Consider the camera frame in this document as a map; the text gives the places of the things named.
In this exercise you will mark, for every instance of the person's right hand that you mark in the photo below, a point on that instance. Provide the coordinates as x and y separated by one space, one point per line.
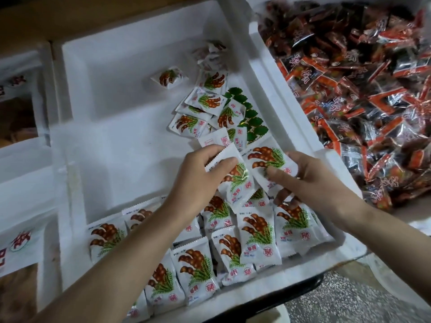
316 188

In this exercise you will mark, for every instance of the person's left hand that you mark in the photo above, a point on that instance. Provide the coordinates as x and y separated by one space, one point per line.
195 188

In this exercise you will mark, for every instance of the white printed snack packet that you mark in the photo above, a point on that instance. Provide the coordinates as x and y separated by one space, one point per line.
237 181
266 158

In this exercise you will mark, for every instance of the pile of white printed packets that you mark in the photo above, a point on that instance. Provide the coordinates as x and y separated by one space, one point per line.
259 232

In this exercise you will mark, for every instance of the pile of dark red packets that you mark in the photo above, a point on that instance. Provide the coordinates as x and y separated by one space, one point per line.
357 77

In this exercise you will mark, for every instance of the white bag of orange crisps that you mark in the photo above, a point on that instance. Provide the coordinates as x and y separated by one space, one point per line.
13 121
17 252

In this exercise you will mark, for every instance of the person's left forearm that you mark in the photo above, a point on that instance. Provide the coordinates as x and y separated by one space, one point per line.
101 279

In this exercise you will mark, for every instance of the person's right forearm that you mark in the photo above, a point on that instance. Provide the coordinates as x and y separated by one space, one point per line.
397 252

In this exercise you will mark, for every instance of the person's beige trousers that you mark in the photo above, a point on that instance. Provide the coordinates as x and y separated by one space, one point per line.
273 316

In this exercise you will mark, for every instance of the green leaf-pattern sheet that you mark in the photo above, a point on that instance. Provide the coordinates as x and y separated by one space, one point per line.
252 121

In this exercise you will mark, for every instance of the clear round plastic tub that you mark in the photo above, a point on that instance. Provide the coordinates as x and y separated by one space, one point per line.
397 279

